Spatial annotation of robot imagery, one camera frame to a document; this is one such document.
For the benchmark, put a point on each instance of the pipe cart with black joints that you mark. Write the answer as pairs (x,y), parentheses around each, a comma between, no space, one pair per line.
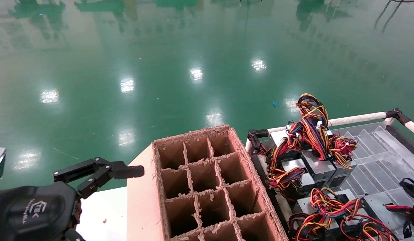
(354,118)

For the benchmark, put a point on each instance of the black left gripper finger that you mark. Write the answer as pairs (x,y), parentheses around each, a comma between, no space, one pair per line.
(122,170)

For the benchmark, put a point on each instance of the clear ribbed plastic tray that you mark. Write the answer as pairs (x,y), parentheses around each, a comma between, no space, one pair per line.
(384,157)

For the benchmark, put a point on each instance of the silver power supply unit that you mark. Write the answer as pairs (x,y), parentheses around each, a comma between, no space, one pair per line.
(342,172)
(305,206)
(319,165)
(383,207)
(280,135)
(295,165)

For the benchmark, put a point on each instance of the cardboard divider box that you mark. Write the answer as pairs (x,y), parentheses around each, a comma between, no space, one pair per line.
(143,207)

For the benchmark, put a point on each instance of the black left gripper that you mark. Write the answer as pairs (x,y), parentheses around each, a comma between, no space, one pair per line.
(32,214)

